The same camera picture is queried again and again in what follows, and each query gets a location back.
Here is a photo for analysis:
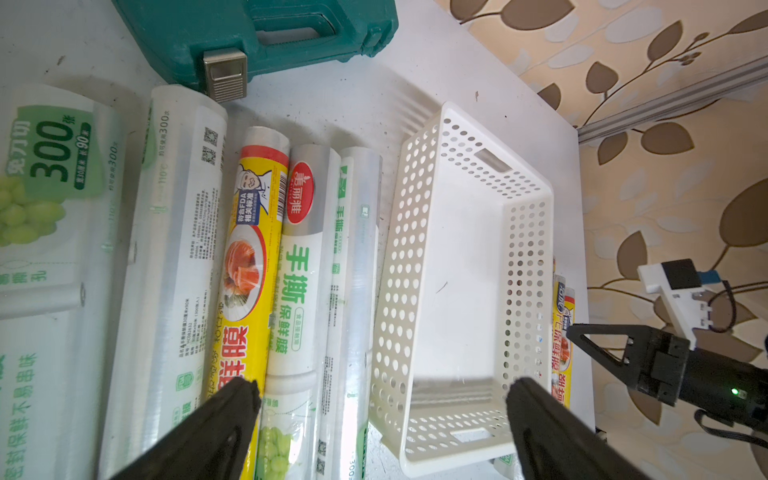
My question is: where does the grape print wrap roll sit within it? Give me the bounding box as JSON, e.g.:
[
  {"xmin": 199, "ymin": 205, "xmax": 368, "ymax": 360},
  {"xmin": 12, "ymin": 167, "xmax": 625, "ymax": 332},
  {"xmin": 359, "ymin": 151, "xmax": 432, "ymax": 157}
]
[{"xmin": 1, "ymin": 85, "xmax": 126, "ymax": 479}]

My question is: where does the white plastic perforated basket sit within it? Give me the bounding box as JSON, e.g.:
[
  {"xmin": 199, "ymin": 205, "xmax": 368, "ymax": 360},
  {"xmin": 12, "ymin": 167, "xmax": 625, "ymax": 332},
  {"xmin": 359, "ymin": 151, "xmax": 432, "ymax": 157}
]
[{"xmin": 370, "ymin": 102, "xmax": 554, "ymax": 477}]

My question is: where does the green plastic tool case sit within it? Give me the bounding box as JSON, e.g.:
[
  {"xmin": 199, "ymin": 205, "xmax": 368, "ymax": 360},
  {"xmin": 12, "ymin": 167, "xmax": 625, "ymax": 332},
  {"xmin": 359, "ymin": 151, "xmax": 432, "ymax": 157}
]
[{"xmin": 114, "ymin": 1, "xmax": 399, "ymax": 102}]

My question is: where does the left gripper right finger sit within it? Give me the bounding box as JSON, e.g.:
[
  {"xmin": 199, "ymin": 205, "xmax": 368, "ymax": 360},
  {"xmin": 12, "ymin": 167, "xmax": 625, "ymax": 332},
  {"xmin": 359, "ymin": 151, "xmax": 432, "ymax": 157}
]
[{"xmin": 506, "ymin": 377, "xmax": 647, "ymax": 480}]

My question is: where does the red oval label wrap roll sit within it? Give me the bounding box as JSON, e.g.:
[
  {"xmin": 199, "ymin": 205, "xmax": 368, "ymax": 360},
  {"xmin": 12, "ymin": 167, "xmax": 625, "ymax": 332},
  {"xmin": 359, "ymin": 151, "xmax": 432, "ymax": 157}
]
[{"xmin": 255, "ymin": 144, "xmax": 340, "ymax": 479}]

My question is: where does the yellow wrap roll left group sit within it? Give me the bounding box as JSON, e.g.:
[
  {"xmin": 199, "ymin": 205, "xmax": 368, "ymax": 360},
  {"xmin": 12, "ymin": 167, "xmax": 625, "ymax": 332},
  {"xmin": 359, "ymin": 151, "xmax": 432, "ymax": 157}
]
[{"xmin": 200, "ymin": 125, "xmax": 292, "ymax": 480}]

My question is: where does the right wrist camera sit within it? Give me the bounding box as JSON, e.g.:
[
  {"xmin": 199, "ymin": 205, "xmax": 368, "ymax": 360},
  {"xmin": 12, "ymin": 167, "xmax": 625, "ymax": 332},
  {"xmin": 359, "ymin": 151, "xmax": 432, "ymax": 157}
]
[{"xmin": 637, "ymin": 259, "xmax": 721, "ymax": 350}]

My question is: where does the yellow PE wrap roll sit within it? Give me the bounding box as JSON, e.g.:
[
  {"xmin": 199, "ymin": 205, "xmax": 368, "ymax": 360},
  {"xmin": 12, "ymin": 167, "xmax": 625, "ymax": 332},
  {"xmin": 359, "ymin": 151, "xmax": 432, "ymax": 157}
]
[{"xmin": 551, "ymin": 275, "xmax": 575, "ymax": 408}]

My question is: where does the clear green label wrap roll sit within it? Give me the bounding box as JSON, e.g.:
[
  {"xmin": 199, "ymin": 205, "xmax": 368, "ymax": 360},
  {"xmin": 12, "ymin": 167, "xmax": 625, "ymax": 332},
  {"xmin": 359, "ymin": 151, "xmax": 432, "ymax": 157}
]
[{"xmin": 315, "ymin": 147, "xmax": 382, "ymax": 479}]

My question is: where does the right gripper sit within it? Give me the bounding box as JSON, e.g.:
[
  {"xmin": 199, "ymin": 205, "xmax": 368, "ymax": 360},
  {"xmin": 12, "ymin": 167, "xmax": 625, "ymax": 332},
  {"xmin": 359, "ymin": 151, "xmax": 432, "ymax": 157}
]
[{"xmin": 566, "ymin": 323, "xmax": 767, "ymax": 429}]

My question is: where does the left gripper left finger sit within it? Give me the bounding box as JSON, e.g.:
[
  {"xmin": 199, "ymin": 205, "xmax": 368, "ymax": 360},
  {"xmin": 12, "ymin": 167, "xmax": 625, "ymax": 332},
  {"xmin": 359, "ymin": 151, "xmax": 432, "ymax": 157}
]
[{"xmin": 114, "ymin": 377, "xmax": 261, "ymax": 480}]

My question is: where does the white text wrap roll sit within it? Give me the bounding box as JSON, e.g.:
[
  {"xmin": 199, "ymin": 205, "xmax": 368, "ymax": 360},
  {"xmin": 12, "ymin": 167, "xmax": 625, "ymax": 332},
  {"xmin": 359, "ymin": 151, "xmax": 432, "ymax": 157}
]
[{"xmin": 97, "ymin": 85, "xmax": 228, "ymax": 479}]

